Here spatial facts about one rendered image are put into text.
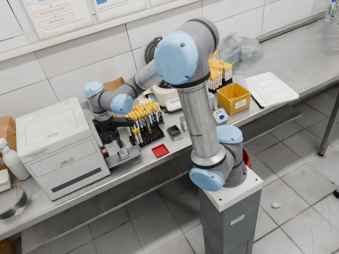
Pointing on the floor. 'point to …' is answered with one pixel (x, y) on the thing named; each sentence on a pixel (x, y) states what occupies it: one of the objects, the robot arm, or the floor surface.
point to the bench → (49, 234)
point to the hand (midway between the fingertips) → (121, 147)
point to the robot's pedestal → (229, 225)
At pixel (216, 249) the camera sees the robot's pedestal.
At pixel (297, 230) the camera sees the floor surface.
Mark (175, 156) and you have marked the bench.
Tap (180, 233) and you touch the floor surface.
